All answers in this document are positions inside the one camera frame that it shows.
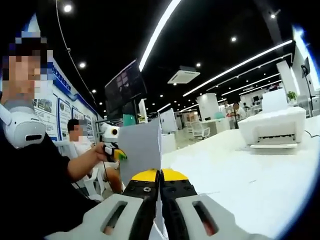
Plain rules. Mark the person's left hand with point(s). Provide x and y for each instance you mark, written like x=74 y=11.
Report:
x=102 y=153

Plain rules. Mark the long ceiling light strip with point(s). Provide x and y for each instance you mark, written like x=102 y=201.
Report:
x=159 y=28

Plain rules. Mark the small potted plant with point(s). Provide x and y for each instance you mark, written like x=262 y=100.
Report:
x=292 y=96

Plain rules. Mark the white standing board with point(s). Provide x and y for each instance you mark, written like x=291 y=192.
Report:
x=168 y=121

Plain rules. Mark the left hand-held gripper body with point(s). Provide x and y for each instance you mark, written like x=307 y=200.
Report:
x=108 y=132

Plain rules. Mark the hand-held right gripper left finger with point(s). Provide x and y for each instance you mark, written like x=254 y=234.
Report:
x=140 y=195

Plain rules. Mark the white office desk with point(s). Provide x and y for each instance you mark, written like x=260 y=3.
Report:
x=217 y=125

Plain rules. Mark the black screen on tripod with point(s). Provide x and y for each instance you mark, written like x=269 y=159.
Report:
x=305 y=67

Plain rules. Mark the blue white wall display board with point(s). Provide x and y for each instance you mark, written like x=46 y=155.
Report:
x=65 y=112

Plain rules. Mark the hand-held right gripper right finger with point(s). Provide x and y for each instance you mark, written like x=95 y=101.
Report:
x=180 y=195

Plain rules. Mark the ceiling air conditioner vent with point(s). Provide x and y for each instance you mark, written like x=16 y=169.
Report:
x=183 y=75

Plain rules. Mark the teal box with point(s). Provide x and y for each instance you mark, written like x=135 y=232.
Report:
x=218 y=115

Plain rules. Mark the teal panel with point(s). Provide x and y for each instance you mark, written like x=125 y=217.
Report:
x=130 y=120

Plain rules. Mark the curved ceiling light strip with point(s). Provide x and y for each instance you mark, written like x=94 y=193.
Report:
x=282 y=45

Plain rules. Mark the white plastic chair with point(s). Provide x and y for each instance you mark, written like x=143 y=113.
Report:
x=92 y=183

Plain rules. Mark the large black monitor on stand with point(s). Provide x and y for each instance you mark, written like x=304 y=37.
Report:
x=125 y=85

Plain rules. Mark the white printer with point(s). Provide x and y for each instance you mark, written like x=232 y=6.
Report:
x=270 y=125

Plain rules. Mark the white worn chest device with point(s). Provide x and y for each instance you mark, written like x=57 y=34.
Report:
x=22 y=127

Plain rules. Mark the narrow window with blinds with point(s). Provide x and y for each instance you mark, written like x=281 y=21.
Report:
x=302 y=45

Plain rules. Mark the white office chair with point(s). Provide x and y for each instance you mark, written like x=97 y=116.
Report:
x=200 y=130

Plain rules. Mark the white printing papers stack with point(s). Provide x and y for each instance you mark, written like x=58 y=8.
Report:
x=140 y=150

